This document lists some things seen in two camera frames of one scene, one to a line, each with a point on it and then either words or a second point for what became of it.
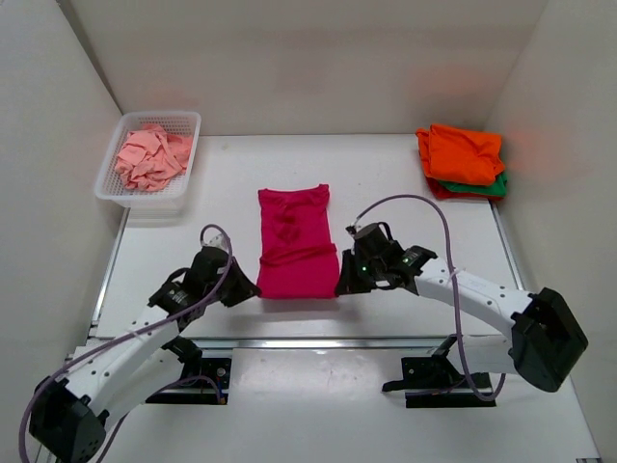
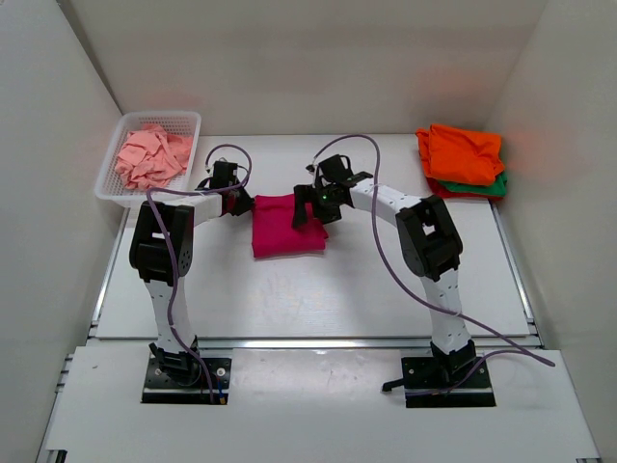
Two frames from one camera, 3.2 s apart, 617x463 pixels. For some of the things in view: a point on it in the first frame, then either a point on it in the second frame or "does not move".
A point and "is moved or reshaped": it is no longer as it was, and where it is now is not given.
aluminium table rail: [348, 344] does not move
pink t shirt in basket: [149, 157] does not move
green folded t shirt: [496, 189] does not move
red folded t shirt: [438, 191] does not move
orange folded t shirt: [459, 155] does not move
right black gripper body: [362, 275] → [323, 201]
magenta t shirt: [298, 256] is moved or reshaped
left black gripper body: [233, 285] → [242, 202]
